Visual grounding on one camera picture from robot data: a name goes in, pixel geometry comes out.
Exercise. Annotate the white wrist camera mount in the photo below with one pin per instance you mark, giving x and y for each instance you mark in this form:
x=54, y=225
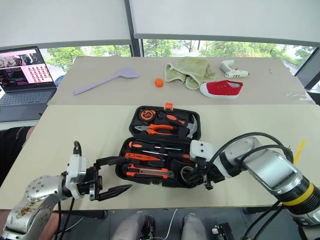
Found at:
x=202, y=148
x=76, y=170

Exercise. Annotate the white roller blind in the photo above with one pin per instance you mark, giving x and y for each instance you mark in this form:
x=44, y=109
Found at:
x=62, y=20
x=225, y=17

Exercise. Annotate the dark window frame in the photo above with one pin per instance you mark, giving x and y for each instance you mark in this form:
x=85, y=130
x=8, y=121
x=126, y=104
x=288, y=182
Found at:
x=308, y=70

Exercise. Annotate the black orange tool case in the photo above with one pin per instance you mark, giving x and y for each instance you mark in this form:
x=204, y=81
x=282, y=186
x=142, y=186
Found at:
x=160, y=147

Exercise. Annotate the green cloth towel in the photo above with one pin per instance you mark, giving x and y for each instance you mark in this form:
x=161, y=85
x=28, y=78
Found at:
x=190, y=70

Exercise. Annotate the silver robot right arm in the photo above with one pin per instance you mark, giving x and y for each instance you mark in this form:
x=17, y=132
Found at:
x=272, y=170

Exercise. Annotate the orange black tape measure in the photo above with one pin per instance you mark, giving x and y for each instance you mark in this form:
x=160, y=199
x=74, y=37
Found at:
x=147, y=115

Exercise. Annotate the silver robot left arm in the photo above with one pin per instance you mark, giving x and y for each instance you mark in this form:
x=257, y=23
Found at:
x=35, y=197

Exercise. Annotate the white glue gun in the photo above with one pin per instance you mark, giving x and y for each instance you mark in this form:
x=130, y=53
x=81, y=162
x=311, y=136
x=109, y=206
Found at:
x=232, y=73

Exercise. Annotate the red canvas shoe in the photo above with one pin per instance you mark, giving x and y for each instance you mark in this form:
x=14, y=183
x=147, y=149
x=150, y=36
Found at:
x=222, y=90

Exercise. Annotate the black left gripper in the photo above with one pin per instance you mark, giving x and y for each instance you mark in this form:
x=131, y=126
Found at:
x=96, y=182

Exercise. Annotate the orange voltage tester pen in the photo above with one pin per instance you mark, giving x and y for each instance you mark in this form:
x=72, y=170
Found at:
x=140, y=157

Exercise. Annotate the yellow zip tie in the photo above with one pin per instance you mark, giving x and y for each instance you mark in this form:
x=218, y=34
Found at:
x=299, y=151

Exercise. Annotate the small orange ball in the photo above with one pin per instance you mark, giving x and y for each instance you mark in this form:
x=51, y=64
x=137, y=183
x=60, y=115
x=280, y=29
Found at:
x=159, y=82

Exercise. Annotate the thin black screwdriver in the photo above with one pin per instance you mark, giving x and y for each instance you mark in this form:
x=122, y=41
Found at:
x=155, y=152

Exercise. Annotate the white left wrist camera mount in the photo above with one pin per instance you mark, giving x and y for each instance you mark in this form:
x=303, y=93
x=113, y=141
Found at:
x=76, y=170

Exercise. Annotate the grey window pillar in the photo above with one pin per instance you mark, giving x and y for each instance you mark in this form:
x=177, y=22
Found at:
x=135, y=30

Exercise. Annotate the purple silicone spatula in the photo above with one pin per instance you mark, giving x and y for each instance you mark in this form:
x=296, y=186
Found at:
x=125, y=73

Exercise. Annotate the blue round object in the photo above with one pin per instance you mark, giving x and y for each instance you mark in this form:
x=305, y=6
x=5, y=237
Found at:
x=60, y=81

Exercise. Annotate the large orange black screwdriver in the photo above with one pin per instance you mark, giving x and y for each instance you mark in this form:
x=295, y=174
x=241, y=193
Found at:
x=136, y=145

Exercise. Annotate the open grey laptop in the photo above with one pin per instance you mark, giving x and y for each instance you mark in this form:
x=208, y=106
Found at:
x=25, y=82

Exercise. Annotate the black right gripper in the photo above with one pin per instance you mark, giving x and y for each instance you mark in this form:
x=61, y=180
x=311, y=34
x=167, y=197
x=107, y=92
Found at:
x=208, y=175

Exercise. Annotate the black white box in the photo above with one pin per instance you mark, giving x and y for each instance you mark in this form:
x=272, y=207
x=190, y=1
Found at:
x=221, y=231

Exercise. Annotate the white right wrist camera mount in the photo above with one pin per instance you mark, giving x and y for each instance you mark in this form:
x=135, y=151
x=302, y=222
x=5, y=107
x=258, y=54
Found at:
x=202, y=148

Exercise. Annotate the silver robot right leg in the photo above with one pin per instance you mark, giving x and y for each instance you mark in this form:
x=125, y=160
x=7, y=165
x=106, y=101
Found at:
x=193, y=226

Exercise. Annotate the black orange claw hammer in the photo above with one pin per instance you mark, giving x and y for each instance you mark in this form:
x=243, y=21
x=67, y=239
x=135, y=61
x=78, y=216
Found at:
x=175, y=118

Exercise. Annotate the person in black shirt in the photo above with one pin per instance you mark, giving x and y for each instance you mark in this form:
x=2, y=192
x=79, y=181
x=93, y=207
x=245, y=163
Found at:
x=12, y=155

